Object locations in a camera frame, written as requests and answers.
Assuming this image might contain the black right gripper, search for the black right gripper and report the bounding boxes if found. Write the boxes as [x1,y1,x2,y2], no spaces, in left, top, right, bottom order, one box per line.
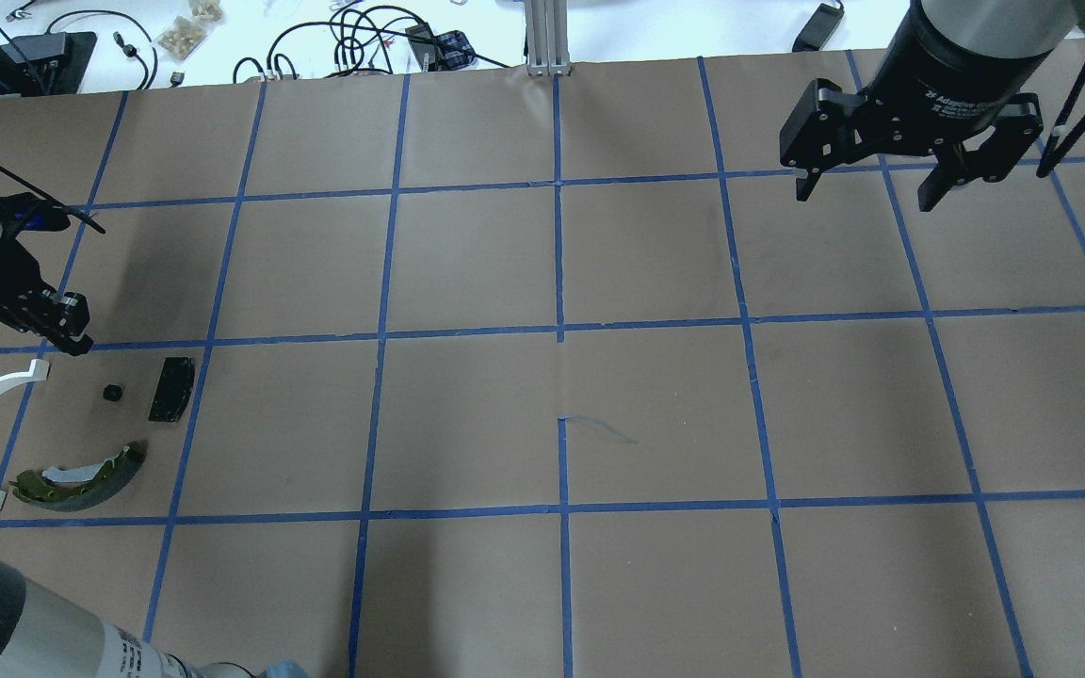
[778,9,1044,212]

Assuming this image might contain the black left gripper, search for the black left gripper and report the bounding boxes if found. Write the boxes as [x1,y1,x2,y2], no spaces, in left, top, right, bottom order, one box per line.
[0,240,94,356]

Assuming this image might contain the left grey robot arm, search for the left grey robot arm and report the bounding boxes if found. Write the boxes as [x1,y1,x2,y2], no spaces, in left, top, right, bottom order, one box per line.
[0,205,247,677]

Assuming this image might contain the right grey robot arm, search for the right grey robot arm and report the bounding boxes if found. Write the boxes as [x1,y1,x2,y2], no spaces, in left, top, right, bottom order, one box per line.
[778,1,1085,212]

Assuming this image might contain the black brake pad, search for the black brake pad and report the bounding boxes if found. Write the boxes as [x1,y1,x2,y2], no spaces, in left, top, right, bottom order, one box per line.
[146,356,197,422]

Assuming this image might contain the black power adapter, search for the black power adapter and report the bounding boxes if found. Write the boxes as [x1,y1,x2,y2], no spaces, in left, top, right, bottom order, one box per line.
[791,1,847,53]

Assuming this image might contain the green brake shoe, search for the green brake shoe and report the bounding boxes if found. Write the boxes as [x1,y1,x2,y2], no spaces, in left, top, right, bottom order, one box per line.
[9,442,148,512]

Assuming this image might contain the bag of wooden pieces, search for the bag of wooden pieces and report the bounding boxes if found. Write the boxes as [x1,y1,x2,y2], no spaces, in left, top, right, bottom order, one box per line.
[154,1,225,63]

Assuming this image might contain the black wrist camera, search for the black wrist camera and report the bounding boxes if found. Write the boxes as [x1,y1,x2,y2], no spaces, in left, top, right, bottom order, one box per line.
[0,193,72,236]

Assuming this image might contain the aluminium frame post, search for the aluminium frame post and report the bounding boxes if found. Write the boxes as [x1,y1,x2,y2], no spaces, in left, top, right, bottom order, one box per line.
[522,0,572,77]

